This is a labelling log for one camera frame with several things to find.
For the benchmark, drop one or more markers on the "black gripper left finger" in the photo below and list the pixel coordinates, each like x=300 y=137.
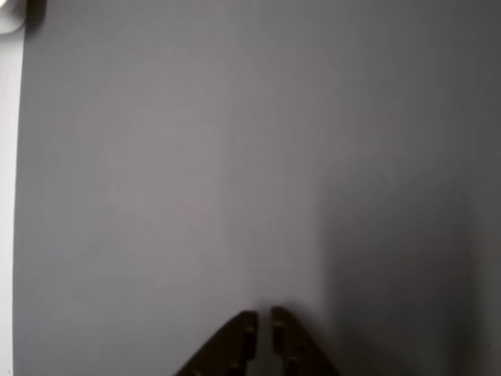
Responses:
x=231 y=348

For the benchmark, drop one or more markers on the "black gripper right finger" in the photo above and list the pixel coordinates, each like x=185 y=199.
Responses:
x=293 y=344

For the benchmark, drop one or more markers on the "grey table mat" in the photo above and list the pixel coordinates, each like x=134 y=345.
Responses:
x=235 y=156

